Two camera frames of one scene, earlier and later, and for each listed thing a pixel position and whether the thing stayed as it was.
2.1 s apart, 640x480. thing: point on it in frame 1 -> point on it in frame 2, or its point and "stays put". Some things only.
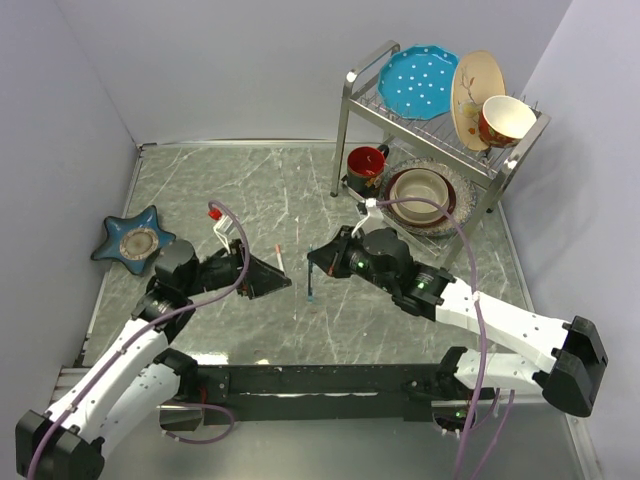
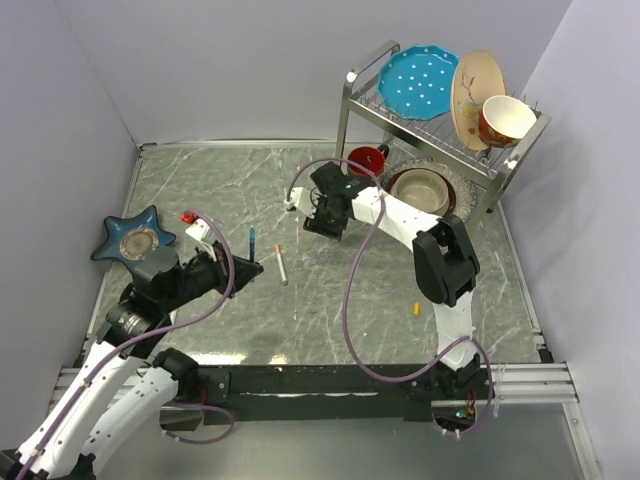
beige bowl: [422, 183] stays put
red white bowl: [505, 120] stays put
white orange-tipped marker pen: [278, 254] stays put
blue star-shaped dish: [135, 242] stays put
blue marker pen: [310, 294] -> [252, 244]
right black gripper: [331, 257] -> [318, 226]
